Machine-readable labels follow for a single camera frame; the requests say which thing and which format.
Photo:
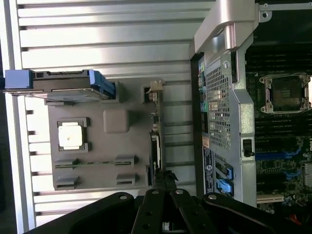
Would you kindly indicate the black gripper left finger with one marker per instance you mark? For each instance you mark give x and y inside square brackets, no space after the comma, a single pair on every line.
[148,209]

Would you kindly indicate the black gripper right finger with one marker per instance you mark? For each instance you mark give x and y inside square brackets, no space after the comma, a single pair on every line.
[192,214]

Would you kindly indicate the blue card retention latch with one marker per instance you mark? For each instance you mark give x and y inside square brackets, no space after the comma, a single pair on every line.
[225,180]

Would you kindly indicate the green RAM stick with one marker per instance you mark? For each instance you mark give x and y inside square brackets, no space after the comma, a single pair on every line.
[97,164]

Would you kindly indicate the grey parts rack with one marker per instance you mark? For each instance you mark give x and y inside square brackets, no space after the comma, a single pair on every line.
[109,151]

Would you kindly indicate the white expansion slot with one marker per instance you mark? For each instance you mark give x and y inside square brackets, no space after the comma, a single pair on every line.
[269,199]

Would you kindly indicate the green motherboard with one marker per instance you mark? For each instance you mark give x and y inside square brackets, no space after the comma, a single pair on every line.
[268,170]

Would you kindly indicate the blue expansion slot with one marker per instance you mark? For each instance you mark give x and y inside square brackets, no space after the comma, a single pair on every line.
[270,155]

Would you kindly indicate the open grey PC case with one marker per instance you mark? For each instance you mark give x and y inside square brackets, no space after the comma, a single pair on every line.
[241,122]

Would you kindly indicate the silver CPU chip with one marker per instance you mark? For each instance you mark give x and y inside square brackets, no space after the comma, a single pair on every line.
[70,135]

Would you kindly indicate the CPU socket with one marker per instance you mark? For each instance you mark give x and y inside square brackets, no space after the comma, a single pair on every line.
[285,93]

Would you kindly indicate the hard disk with blue caddy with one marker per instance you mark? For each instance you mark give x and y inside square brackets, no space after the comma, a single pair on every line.
[61,84]

